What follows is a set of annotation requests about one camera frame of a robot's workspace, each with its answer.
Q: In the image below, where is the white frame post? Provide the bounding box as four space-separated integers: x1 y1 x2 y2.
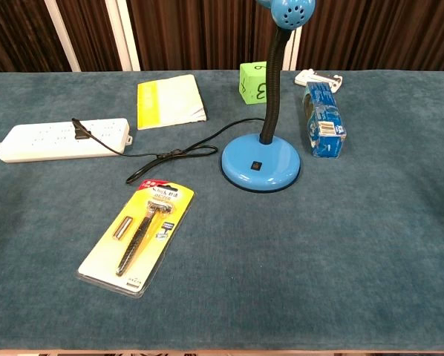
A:
43 0 82 73
105 0 142 72
287 28 302 71

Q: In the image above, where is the white power strip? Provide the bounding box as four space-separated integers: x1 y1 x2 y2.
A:
0 117 133 163

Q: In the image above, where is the teal table cloth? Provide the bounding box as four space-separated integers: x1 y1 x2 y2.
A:
0 70 444 352

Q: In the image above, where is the dark brown curtain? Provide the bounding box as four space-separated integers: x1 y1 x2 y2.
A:
0 0 444 73

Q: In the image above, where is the black lamp power cord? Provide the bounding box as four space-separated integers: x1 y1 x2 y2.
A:
71 117 266 185

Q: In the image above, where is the small white plastic device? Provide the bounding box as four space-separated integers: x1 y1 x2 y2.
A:
294 68 344 90

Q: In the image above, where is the green foam cube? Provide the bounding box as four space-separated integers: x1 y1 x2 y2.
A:
238 61 270 105

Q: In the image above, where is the blue rectangular package box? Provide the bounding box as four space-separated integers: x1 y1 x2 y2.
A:
301 81 347 159

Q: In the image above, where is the blue desk lamp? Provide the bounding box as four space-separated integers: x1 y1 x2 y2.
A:
221 0 316 193

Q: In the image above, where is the yellow razor blister pack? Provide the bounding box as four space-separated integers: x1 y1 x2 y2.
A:
76 179 195 299

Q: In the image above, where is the yellow and white notebook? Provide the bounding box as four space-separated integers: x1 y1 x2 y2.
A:
137 73 208 131

